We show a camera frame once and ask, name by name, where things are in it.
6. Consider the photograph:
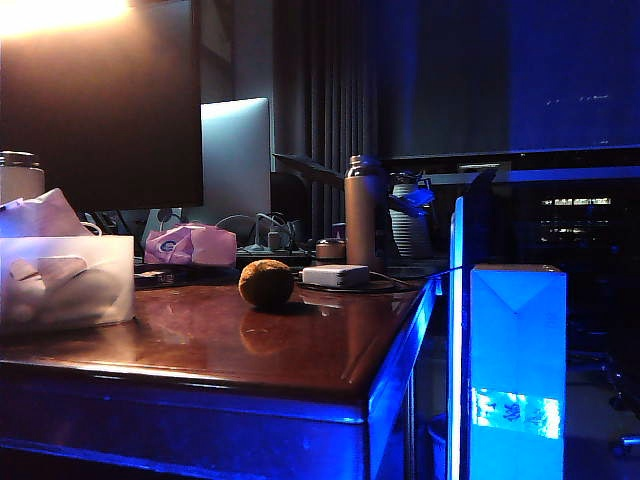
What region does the vertical partition panel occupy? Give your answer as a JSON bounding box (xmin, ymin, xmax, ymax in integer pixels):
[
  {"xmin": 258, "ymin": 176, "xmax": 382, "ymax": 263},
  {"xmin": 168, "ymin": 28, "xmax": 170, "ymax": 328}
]
[{"xmin": 447, "ymin": 194, "xmax": 474, "ymax": 480}]

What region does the white power adapter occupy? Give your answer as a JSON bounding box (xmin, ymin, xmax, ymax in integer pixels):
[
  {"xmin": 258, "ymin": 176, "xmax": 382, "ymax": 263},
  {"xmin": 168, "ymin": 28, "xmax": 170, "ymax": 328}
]
[{"xmin": 301, "ymin": 264, "xmax": 371, "ymax": 289}]

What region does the black flat device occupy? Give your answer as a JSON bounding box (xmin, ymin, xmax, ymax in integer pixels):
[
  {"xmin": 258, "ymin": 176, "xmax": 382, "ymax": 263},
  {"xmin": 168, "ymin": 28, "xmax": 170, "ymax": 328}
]
[{"xmin": 133, "ymin": 269, "xmax": 177, "ymax": 290}]

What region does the translucent white plastic box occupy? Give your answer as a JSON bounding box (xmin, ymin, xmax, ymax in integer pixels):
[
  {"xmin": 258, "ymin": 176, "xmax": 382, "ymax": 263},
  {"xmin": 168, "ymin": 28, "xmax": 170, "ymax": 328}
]
[{"xmin": 0, "ymin": 234, "xmax": 137, "ymax": 335}]

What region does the brown fuzzy kiwi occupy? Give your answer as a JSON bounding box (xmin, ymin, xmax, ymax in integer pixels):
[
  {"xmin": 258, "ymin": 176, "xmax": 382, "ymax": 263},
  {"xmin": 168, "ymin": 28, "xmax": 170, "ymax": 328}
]
[{"xmin": 238, "ymin": 259, "xmax": 296, "ymax": 309}]

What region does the wooden desk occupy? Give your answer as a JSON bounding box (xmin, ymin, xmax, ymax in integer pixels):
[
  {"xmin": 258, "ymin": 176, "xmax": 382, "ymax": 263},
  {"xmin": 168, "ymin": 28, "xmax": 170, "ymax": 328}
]
[{"xmin": 0, "ymin": 269, "xmax": 451, "ymax": 480}]

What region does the grey ribbed container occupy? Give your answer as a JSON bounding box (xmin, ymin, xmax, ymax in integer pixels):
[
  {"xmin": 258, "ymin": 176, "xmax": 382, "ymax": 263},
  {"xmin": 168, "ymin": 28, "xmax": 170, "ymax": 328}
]
[{"xmin": 388, "ymin": 171, "xmax": 435, "ymax": 260}]

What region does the large black monitor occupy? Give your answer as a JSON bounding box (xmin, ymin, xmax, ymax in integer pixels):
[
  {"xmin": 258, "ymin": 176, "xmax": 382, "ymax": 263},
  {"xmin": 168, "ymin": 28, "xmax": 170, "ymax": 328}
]
[{"xmin": 0, "ymin": 0, "xmax": 205, "ymax": 212}]

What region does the white cable bundle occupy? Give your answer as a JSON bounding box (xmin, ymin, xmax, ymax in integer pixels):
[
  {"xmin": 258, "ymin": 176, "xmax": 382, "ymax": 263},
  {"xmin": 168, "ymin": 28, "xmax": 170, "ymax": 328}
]
[{"xmin": 215, "ymin": 211, "xmax": 297, "ymax": 252}]

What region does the office chair base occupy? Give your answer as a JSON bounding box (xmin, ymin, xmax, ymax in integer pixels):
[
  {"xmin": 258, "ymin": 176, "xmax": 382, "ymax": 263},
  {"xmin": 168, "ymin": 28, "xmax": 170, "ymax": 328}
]
[{"xmin": 569, "ymin": 344, "xmax": 640, "ymax": 459}]

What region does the pink tissue pack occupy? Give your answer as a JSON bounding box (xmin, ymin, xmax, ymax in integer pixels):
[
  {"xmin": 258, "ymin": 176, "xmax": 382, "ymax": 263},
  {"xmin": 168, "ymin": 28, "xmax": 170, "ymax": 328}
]
[{"xmin": 143, "ymin": 222, "xmax": 238, "ymax": 267}]

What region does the black cable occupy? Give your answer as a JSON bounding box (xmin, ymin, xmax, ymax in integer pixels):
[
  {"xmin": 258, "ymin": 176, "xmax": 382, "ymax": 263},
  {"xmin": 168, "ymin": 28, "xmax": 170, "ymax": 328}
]
[{"xmin": 296, "ymin": 267, "xmax": 464, "ymax": 294}]

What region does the silver monitor back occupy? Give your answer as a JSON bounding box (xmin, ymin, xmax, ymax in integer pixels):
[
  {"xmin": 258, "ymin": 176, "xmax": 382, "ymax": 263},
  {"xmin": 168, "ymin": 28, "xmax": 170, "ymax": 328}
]
[{"xmin": 200, "ymin": 96, "xmax": 274, "ymax": 222}]

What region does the white bottle with metal cap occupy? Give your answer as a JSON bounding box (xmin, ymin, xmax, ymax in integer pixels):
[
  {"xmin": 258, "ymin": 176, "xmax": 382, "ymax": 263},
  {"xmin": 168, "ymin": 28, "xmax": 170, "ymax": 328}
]
[{"xmin": 0, "ymin": 150, "xmax": 47, "ymax": 206}]

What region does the white crumpled plastic bag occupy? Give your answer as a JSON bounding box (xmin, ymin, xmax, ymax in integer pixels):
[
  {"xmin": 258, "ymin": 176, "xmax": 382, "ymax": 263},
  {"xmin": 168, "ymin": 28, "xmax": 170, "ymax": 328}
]
[{"xmin": 0, "ymin": 187, "xmax": 103, "ymax": 239}]

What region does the tall metal thermos bottle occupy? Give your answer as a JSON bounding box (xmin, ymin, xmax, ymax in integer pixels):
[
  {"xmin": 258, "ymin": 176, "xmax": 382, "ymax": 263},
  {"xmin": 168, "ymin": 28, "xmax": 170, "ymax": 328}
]
[{"xmin": 343, "ymin": 154, "xmax": 387, "ymax": 272}]

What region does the tall white carton box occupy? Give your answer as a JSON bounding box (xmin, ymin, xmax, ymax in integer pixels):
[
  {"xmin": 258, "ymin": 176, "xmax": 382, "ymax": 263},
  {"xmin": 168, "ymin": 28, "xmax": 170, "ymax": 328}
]
[{"xmin": 469, "ymin": 263, "xmax": 569, "ymax": 480}]

